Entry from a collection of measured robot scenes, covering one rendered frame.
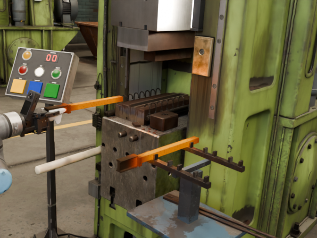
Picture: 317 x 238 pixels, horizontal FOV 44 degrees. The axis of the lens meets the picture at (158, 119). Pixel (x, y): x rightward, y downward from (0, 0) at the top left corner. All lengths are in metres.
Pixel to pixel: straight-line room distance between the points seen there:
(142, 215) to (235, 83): 0.68
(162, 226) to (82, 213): 1.46
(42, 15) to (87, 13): 4.45
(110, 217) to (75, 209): 0.83
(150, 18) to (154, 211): 0.84
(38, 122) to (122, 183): 0.65
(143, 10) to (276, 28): 0.66
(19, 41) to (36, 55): 4.36
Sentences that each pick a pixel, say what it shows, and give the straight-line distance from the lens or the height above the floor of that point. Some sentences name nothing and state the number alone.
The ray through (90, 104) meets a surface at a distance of 1.72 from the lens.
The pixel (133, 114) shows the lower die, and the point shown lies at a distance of 1.94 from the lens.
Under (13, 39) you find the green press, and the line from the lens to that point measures 6.64.
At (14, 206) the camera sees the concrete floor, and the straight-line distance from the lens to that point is 3.12.
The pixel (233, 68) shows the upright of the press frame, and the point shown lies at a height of 1.24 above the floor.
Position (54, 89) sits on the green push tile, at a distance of 2.14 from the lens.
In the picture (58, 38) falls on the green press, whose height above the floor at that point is 0.73.
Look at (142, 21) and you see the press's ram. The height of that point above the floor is 1.40.
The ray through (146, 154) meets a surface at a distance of 1.48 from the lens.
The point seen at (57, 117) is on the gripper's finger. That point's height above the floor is 1.03.
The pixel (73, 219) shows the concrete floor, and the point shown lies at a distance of 2.90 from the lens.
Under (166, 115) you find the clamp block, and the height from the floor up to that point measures 0.98.
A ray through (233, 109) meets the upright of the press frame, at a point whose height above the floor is 1.06.
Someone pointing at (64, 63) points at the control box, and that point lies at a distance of 2.18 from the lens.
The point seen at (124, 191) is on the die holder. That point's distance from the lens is 2.04.
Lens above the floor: 1.51
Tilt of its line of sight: 17 degrees down
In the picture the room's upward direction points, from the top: 4 degrees clockwise
